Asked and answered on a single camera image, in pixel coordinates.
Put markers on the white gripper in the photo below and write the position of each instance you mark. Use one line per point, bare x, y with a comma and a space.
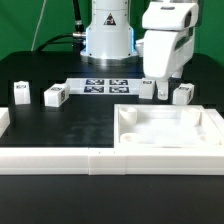
168, 43

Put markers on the white square tabletop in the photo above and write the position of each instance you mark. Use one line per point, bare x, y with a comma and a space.
165, 126

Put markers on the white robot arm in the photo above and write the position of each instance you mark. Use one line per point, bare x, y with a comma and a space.
110, 38

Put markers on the white U-shaped fence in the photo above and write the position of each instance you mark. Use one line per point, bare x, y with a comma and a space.
116, 160

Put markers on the white AprilTag base plate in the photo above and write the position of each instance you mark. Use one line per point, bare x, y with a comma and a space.
104, 86

